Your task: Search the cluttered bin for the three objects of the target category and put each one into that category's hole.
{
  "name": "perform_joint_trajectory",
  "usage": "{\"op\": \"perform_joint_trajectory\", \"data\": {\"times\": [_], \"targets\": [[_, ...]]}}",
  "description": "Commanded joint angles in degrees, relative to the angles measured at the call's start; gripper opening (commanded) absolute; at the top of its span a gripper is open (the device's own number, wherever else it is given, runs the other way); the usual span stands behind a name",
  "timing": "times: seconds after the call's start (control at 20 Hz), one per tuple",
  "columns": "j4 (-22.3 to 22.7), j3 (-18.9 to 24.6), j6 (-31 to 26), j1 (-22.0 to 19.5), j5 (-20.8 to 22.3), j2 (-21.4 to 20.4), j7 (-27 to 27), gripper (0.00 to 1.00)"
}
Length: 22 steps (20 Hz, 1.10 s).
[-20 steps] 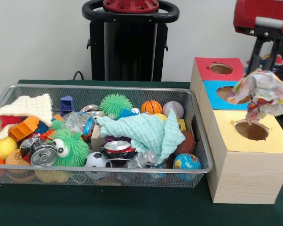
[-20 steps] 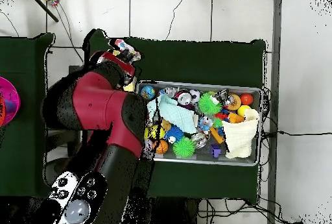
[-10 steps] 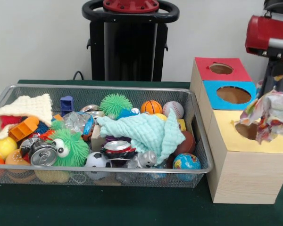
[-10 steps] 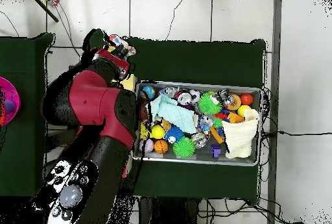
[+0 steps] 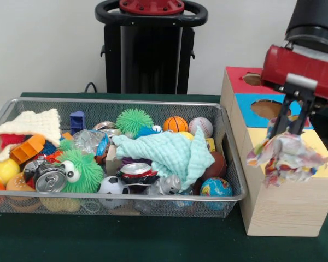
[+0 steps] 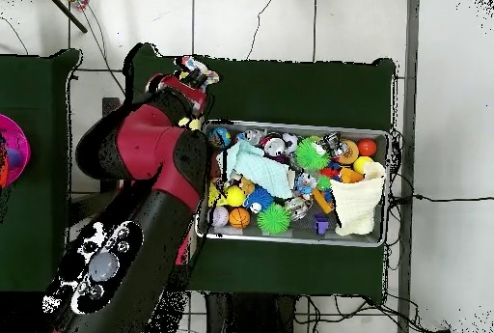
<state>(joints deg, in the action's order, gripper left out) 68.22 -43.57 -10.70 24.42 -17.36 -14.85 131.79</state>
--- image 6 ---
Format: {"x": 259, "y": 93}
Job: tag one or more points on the colourful patterned cloth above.
{"x": 193, "y": 63}

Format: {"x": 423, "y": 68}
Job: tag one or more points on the mint green cloth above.
{"x": 262, "y": 169}

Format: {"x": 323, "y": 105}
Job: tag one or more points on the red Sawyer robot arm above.
{"x": 146, "y": 147}

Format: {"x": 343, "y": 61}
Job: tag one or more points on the shallow mesh bin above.
{"x": 301, "y": 128}

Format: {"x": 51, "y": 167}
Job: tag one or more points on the blue globe ball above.
{"x": 220, "y": 137}

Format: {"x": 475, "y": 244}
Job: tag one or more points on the black and white soccer ball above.
{"x": 289, "y": 142}

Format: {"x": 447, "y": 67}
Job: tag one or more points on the smooth yellow ball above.
{"x": 235, "y": 196}

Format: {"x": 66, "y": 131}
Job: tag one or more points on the blue spiky ball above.
{"x": 257, "y": 198}

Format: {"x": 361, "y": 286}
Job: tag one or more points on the large green spiky eyed ball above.
{"x": 310, "y": 154}

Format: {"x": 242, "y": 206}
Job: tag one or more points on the white baseball toy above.
{"x": 219, "y": 216}

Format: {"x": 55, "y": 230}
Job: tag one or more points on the black rod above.
{"x": 65, "y": 10}

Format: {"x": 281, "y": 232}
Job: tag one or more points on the orange basketball toy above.
{"x": 239, "y": 218}

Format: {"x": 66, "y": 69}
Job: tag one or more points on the dark green side tablecloth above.
{"x": 38, "y": 116}

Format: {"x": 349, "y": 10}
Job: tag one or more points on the small green spiky ball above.
{"x": 273, "y": 219}

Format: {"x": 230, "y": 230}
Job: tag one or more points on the pink bowl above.
{"x": 17, "y": 144}

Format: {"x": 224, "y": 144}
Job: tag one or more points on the cream knitted cloth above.
{"x": 357, "y": 198}

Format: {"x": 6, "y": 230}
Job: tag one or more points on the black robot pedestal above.
{"x": 247, "y": 315}

